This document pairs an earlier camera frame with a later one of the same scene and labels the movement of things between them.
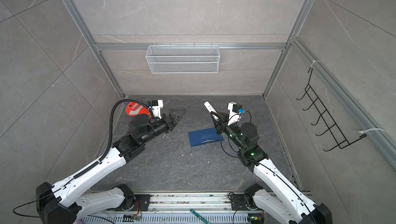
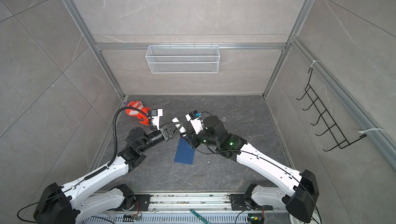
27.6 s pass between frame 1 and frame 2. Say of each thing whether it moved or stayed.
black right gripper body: moved
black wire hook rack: stayed
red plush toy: stayed
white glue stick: moved
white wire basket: stayed
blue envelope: moved
